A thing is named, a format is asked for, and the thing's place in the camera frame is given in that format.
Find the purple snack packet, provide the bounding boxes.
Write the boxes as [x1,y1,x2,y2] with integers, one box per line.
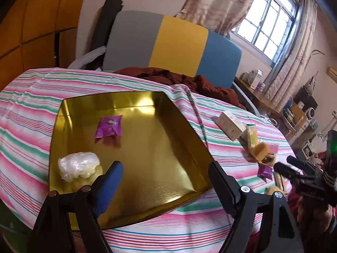
[95,115,122,139]
[258,164,273,182]

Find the green yellow cracker pack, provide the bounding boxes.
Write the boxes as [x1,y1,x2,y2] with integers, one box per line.
[241,124,259,152]

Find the white cardboard box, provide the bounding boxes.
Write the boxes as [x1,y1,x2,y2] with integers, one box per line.
[215,110,246,141]

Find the long yellow bread bar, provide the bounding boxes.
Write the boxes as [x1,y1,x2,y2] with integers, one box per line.
[273,172,287,195]

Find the pink wrapped packet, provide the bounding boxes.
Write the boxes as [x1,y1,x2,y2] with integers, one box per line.
[266,142,279,155]

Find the striped pink green bedsheet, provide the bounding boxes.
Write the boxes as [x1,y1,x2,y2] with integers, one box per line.
[1,69,293,252]

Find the wooden side desk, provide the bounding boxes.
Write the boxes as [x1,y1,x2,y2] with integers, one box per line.
[234,77,297,135]

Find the clear plastic wrapped ball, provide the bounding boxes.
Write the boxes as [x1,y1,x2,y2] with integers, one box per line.
[58,152,103,182]

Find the white carton on desk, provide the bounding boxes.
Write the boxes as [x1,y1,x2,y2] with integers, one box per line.
[249,69,263,90]

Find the gold metal tin tray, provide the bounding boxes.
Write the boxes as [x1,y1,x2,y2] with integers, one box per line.
[49,92,213,230]

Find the dark red blanket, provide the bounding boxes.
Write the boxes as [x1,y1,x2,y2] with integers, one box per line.
[115,67,246,110]

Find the beige patterned curtain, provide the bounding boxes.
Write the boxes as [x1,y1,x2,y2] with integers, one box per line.
[176,0,254,36]

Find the orange wooden wardrobe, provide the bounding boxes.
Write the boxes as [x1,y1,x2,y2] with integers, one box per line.
[1,0,83,89]

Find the grey yellow blue headboard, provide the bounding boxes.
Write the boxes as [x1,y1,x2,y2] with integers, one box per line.
[102,11,242,89]

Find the black rolled mat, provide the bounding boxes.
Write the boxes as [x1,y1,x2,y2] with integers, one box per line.
[85,0,125,70]

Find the wall air conditioner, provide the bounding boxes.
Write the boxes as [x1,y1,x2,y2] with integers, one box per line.
[326,67,337,83]

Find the window with metal frame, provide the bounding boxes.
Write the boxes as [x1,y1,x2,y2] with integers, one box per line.
[231,0,299,66]

